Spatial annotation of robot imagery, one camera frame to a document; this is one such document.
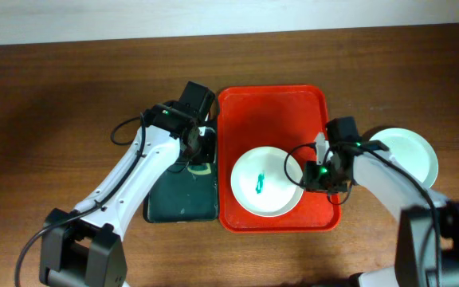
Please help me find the green yellow sponge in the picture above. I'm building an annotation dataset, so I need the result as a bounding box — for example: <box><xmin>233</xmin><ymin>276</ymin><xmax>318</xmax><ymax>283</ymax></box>
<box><xmin>187</xmin><ymin>163</ymin><xmax>212</xmax><ymax>176</ymax></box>

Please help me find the white plate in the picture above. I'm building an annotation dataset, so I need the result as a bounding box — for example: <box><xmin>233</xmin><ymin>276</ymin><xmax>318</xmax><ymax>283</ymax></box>
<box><xmin>230</xmin><ymin>147</ymin><xmax>304</xmax><ymax>218</ymax></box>

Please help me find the light green plate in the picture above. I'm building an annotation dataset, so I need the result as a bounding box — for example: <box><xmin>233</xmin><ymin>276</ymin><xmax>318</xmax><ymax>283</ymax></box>
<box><xmin>371</xmin><ymin>128</ymin><xmax>439</xmax><ymax>187</ymax></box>

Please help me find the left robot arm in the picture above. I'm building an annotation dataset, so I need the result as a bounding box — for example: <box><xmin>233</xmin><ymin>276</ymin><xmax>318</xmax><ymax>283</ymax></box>
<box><xmin>39</xmin><ymin>102</ymin><xmax>210</xmax><ymax>286</ymax></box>

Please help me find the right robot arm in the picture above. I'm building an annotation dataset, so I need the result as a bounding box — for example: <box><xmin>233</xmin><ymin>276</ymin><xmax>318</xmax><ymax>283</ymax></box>
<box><xmin>301</xmin><ymin>141</ymin><xmax>459</xmax><ymax>287</ymax></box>

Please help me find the black water tray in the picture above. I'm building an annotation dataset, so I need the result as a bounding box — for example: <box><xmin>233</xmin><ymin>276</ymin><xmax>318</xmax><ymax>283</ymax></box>
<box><xmin>143</xmin><ymin>163</ymin><xmax>219</xmax><ymax>223</ymax></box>

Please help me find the red plastic tray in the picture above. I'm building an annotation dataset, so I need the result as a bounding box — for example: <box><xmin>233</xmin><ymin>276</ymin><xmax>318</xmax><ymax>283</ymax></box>
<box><xmin>217</xmin><ymin>85</ymin><xmax>342</xmax><ymax>234</ymax></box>

